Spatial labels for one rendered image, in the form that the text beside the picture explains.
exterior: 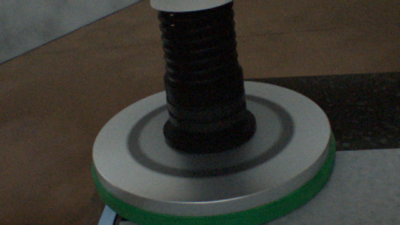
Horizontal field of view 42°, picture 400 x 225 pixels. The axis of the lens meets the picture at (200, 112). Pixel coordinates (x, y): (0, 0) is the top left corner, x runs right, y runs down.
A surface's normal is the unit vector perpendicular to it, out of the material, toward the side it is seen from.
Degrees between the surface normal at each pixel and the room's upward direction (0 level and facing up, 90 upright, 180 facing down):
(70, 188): 0
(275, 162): 0
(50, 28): 90
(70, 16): 90
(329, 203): 0
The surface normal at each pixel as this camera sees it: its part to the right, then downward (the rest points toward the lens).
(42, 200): -0.11, -0.88
